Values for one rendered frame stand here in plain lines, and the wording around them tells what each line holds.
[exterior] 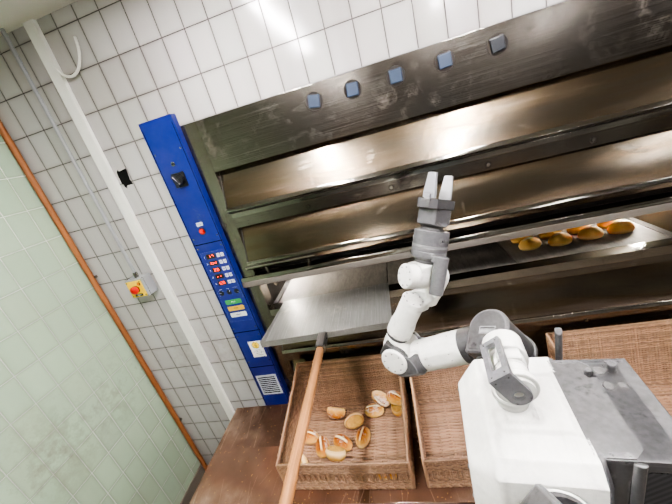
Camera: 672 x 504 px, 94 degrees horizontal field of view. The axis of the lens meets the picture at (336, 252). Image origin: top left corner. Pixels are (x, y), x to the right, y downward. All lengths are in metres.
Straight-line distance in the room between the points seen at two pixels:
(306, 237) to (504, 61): 0.98
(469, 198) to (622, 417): 0.91
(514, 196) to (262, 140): 1.02
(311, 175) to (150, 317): 1.22
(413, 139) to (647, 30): 0.76
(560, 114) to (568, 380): 0.96
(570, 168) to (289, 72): 1.11
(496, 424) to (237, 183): 1.24
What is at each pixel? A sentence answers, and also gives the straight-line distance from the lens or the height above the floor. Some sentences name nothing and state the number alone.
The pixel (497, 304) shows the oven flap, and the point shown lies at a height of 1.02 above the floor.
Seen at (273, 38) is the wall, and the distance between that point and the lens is 1.38.
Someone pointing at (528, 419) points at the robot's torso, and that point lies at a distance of 0.67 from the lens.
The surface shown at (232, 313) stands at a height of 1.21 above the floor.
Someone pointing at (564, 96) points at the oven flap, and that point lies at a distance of 1.45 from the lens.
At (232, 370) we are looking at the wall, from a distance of 2.01.
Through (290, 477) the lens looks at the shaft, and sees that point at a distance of 0.91.
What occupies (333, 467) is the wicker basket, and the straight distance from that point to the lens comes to 1.50.
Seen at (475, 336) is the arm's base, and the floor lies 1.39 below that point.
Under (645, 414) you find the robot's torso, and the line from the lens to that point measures 0.72.
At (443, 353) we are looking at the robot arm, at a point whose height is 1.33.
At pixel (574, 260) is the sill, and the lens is 1.63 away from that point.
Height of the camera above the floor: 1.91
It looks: 20 degrees down
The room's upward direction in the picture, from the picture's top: 16 degrees counter-clockwise
